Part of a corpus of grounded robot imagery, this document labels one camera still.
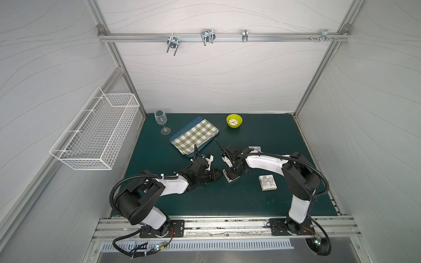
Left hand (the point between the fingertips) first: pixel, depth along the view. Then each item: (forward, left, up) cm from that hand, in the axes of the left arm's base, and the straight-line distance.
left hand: (223, 175), depth 85 cm
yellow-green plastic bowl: (+47, -10, -3) cm, 48 cm away
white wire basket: (+3, +56, +26) cm, 62 cm away
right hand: (+4, -5, -5) cm, 8 cm away
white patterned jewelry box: (-3, -23, -2) cm, 24 cm away
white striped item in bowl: (+40, -7, -1) cm, 41 cm away
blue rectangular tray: (+38, +22, -3) cm, 44 cm away
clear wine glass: (+34, +39, +7) cm, 52 cm away
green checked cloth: (+23, +24, -4) cm, 34 cm away
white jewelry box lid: (+19, -21, -3) cm, 28 cm away
